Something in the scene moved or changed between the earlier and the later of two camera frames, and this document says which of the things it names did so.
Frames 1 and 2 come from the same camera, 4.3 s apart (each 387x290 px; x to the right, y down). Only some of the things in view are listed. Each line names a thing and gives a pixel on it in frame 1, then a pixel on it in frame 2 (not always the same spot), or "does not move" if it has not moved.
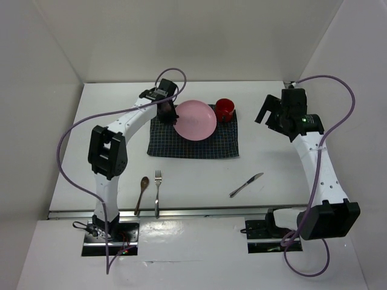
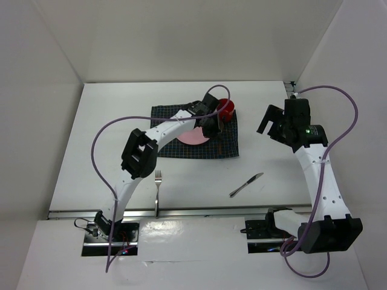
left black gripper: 172,118 → 212,133
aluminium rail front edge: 186,213 does not move
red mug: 224,109 does not move
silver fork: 158,180 does not move
